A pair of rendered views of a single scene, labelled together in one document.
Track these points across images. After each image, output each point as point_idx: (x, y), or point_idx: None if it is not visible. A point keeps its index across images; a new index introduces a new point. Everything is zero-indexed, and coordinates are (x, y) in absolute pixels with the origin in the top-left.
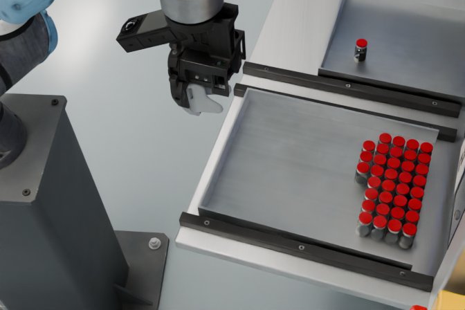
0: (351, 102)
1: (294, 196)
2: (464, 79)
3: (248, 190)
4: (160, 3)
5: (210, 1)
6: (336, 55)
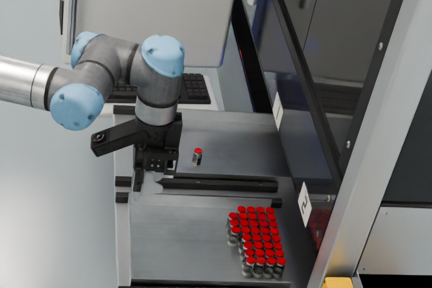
0: (202, 193)
1: (191, 261)
2: (270, 167)
3: (157, 264)
4: (140, 115)
5: (175, 109)
6: (179, 164)
